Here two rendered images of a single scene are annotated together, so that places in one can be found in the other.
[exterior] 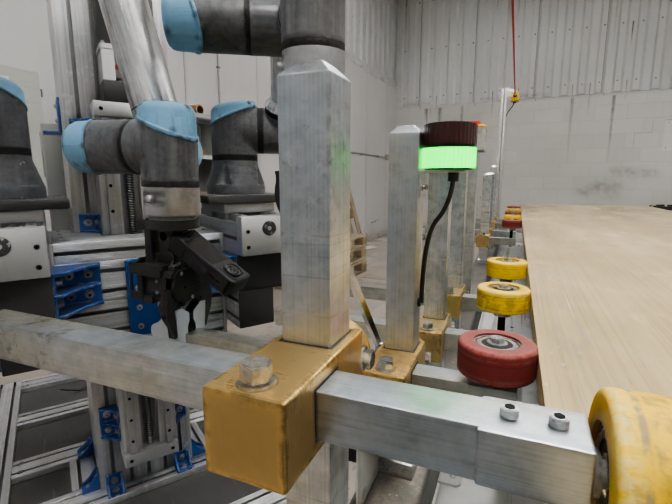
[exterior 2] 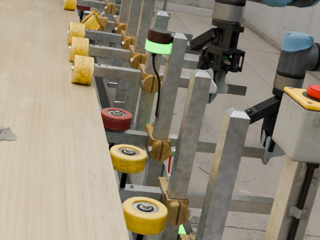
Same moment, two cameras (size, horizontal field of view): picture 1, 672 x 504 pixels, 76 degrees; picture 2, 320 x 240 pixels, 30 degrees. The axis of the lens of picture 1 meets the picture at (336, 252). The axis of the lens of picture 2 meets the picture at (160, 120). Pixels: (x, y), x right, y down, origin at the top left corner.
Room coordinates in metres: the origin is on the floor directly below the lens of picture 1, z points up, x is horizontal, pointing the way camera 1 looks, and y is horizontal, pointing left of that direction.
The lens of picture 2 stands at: (1.66, -0.93, 1.38)
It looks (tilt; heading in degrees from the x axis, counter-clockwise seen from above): 18 degrees down; 144
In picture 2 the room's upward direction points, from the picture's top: 11 degrees clockwise
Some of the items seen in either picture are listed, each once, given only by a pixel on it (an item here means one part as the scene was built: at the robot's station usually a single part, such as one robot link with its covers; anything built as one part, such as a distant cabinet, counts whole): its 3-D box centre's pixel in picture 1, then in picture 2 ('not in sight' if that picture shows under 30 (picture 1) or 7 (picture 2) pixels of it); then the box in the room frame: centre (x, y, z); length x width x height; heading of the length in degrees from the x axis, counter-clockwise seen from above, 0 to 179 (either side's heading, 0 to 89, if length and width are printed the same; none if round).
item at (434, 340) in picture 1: (432, 333); (172, 200); (0.72, -0.17, 0.81); 0.14 x 0.06 x 0.05; 157
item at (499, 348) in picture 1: (494, 387); (113, 132); (0.43, -0.17, 0.85); 0.08 x 0.08 x 0.11
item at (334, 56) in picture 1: (311, 73); (228, 13); (0.54, 0.03, 1.20); 0.08 x 0.08 x 0.05
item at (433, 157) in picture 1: (448, 158); (157, 45); (0.49, -0.13, 1.10); 0.06 x 0.06 x 0.02
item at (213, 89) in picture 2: not in sight; (210, 87); (0.55, 0.01, 1.01); 0.06 x 0.03 x 0.09; 178
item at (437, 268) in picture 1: (436, 293); (179, 178); (0.74, -0.18, 0.87); 0.04 x 0.04 x 0.48; 67
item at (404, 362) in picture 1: (399, 370); (155, 142); (0.49, -0.08, 0.85); 0.14 x 0.06 x 0.05; 157
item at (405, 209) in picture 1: (402, 324); (161, 126); (0.51, -0.08, 0.90); 0.04 x 0.04 x 0.48; 67
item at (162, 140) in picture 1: (167, 145); (296, 54); (0.60, 0.23, 1.12); 0.09 x 0.08 x 0.11; 74
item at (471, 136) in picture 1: (449, 135); (159, 35); (0.49, -0.13, 1.13); 0.06 x 0.06 x 0.02
